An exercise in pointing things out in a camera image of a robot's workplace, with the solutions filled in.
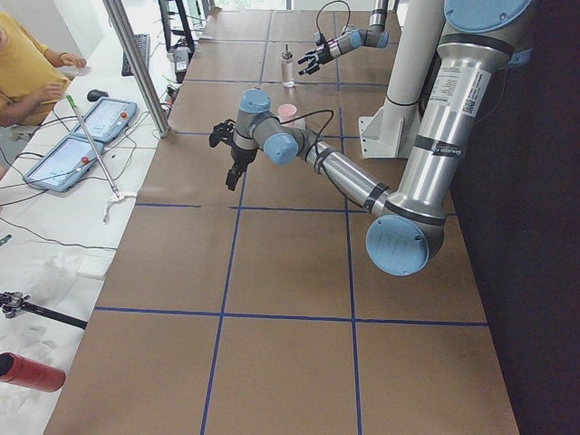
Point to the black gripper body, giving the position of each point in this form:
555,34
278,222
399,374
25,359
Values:
242,156
323,53

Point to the glass sauce bottle steel cap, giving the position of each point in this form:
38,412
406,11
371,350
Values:
287,67

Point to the pink plastic cup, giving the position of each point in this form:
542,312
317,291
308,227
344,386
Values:
286,112

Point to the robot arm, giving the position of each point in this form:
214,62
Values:
447,55
350,39

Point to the white digital kitchen scale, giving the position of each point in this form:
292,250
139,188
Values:
300,123

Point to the upper blue teach pendant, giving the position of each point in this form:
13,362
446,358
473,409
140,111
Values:
108,117

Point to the blue teach pendant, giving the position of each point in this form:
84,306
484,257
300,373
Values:
108,117
63,166

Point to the black computer mouse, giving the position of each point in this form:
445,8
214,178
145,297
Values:
95,94

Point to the lower blue teach pendant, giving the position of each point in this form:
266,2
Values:
63,166

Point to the metal rod green tip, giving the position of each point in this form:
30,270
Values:
114,187

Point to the person in yellow shirt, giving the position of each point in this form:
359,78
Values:
31,80

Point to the black tripod tool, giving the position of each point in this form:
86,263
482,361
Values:
14,303

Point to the red cylinder bottle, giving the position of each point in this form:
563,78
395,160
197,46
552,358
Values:
24,372

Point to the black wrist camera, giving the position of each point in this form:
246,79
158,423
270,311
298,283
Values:
223,133

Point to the white pedestal column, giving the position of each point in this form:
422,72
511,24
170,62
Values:
391,132

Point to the aluminium frame post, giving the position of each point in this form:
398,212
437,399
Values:
122,26

